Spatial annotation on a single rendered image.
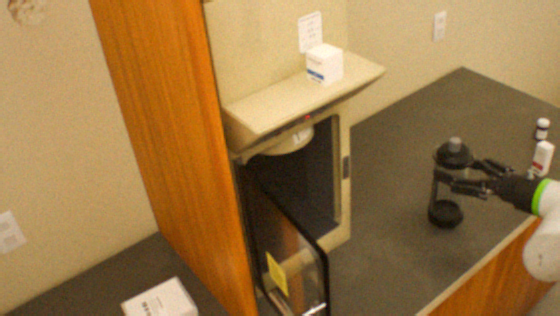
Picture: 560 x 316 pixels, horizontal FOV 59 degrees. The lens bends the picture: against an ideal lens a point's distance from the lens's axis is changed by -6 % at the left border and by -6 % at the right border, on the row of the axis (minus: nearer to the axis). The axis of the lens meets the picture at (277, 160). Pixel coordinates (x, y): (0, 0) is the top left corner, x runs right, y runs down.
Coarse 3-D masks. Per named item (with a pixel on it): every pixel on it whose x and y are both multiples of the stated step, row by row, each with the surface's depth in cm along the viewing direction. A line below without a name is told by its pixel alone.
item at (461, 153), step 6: (456, 138) 131; (444, 144) 134; (450, 144) 131; (456, 144) 130; (462, 144) 134; (438, 150) 134; (444, 150) 132; (450, 150) 132; (456, 150) 131; (462, 150) 132; (468, 150) 132; (438, 156) 133; (444, 156) 131; (450, 156) 130; (456, 156) 130; (462, 156) 130; (468, 156) 130; (450, 162) 130; (456, 162) 130; (462, 162) 130
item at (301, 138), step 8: (312, 128) 121; (296, 136) 116; (304, 136) 117; (312, 136) 120; (280, 144) 115; (288, 144) 115; (296, 144) 116; (304, 144) 117; (264, 152) 116; (272, 152) 115; (280, 152) 115
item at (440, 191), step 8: (440, 144) 137; (464, 144) 136; (472, 152) 133; (440, 160) 132; (472, 160) 130; (440, 168) 133; (464, 168) 130; (456, 176) 132; (464, 176) 133; (432, 184) 140; (440, 184) 136; (432, 192) 141; (440, 192) 137; (448, 192) 136; (432, 200) 142; (440, 200) 139; (448, 200) 137; (456, 200) 137; (432, 208) 143; (440, 208) 140; (448, 208) 139; (456, 208) 139; (440, 216) 142; (448, 216) 141; (456, 216) 141
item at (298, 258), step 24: (264, 192) 95; (264, 216) 100; (288, 216) 89; (264, 240) 106; (288, 240) 93; (264, 264) 114; (288, 264) 98; (312, 264) 86; (264, 288) 122; (288, 288) 104; (312, 288) 91
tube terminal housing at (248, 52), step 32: (224, 0) 86; (256, 0) 90; (288, 0) 94; (320, 0) 99; (224, 32) 89; (256, 32) 93; (288, 32) 98; (224, 64) 92; (256, 64) 97; (288, 64) 102; (224, 96) 96; (224, 128) 100; (256, 288) 129
